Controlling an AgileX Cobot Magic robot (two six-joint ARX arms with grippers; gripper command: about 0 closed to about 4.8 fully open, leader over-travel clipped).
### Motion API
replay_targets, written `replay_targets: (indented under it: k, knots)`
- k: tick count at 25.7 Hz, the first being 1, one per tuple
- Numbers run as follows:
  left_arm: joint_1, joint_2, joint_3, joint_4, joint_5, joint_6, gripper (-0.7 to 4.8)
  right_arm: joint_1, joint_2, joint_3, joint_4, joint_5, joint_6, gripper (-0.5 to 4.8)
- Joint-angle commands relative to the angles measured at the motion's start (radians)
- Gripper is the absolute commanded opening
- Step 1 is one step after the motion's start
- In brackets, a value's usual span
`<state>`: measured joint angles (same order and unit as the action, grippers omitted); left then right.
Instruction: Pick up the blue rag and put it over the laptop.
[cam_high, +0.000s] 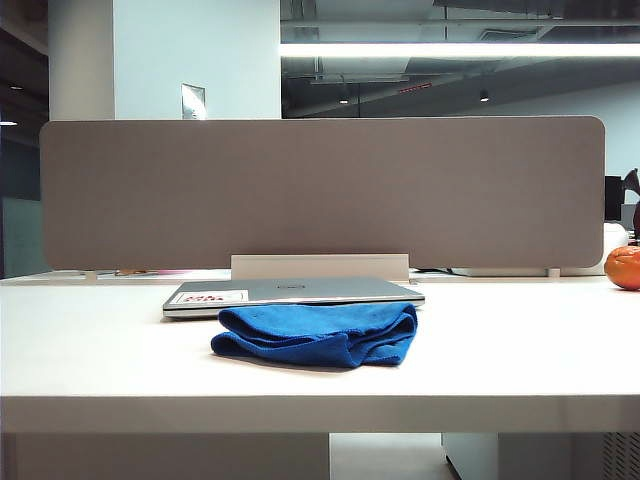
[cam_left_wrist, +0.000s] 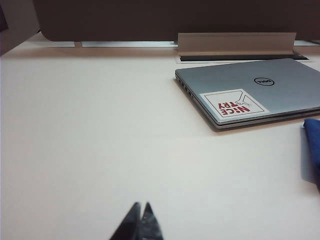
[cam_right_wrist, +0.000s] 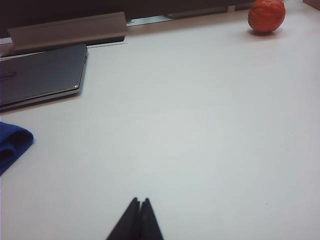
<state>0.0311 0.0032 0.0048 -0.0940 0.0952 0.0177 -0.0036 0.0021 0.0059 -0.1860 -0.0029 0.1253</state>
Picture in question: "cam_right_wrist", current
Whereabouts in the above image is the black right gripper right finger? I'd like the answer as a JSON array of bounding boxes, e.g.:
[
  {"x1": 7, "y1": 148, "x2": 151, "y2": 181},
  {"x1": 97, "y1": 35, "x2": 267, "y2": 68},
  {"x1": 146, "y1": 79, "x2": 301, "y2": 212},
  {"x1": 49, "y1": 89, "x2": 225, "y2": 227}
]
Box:
[{"x1": 136, "y1": 197, "x2": 165, "y2": 240}]

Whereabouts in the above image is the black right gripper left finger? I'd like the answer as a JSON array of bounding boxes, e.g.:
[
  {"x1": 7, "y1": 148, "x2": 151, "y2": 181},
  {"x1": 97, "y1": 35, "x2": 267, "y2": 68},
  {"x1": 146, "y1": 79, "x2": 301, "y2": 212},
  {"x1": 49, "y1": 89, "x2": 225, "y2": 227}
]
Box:
[{"x1": 105, "y1": 197, "x2": 141, "y2": 240}]

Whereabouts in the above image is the blue microfibre rag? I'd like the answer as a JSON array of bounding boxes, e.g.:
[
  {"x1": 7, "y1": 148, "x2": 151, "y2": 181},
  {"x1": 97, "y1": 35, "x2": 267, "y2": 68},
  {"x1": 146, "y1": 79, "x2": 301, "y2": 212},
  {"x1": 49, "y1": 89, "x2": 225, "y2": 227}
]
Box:
[{"x1": 0, "y1": 121, "x2": 35, "y2": 177}]

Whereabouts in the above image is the silver closed laptop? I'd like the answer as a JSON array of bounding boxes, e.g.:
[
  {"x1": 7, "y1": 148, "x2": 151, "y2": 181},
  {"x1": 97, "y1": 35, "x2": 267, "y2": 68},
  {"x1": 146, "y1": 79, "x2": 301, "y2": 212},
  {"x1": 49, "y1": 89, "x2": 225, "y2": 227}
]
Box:
[{"x1": 0, "y1": 43, "x2": 89, "y2": 112}]

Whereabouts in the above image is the taupe fabric desk divider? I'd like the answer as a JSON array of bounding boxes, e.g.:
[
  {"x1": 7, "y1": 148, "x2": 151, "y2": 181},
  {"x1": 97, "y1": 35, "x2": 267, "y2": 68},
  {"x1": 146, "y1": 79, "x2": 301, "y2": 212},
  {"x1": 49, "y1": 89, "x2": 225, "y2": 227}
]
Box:
[{"x1": 0, "y1": 0, "x2": 254, "y2": 39}]

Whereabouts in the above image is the orange mandarin fruit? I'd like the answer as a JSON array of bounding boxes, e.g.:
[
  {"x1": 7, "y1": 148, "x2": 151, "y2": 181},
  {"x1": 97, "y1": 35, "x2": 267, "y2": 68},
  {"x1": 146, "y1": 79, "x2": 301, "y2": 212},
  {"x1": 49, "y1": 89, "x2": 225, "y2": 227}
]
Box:
[{"x1": 247, "y1": 0, "x2": 287, "y2": 34}]

